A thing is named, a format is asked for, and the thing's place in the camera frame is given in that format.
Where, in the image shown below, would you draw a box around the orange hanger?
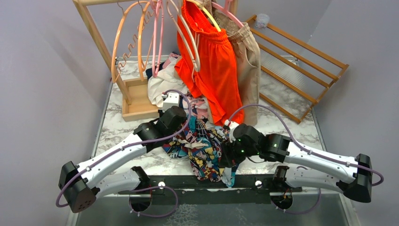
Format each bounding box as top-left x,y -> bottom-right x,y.
111,0 -> 157,83

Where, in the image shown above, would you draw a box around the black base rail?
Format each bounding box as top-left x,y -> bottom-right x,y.
118,173 -> 303,207

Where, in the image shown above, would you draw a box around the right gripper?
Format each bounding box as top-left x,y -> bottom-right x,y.
219,136 -> 260,168

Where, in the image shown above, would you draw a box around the yellow hanger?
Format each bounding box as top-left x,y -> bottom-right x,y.
187,0 -> 221,32

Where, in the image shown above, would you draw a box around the wooden clothes rack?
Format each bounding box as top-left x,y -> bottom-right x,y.
72,0 -> 239,122

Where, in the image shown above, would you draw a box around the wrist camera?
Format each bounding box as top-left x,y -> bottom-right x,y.
162,92 -> 180,113
223,120 -> 239,143

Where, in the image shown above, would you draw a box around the pink white navy garment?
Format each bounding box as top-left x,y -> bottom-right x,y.
145,52 -> 211,122

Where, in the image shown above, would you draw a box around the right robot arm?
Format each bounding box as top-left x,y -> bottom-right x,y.
219,122 -> 373,203

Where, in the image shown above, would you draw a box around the comic print shorts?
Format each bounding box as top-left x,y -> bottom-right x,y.
162,117 -> 239,187

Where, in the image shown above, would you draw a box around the pink hanger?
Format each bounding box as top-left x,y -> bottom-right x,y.
150,0 -> 164,78
211,0 -> 244,28

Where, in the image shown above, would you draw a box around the wooden slatted shelf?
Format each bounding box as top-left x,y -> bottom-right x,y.
247,15 -> 349,124

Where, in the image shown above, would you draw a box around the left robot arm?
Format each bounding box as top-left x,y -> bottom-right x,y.
56,106 -> 192,213

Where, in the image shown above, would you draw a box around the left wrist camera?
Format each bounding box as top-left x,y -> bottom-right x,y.
162,92 -> 180,113

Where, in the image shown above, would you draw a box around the orange shorts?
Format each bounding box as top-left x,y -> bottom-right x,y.
175,0 -> 242,126

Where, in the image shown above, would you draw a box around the cream hanger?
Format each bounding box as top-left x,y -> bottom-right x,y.
166,0 -> 201,72

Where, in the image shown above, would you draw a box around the beige shorts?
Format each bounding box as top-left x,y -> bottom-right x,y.
204,0 -> 262,127

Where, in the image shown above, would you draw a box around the pink hanger right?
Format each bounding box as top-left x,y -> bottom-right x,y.
211,0 -> 244,28

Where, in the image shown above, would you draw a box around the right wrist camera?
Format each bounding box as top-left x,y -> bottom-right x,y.
223,120 -> 239,143

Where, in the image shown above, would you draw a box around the clear plastic cup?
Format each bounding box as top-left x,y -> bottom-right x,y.
255,13 -> 270,29

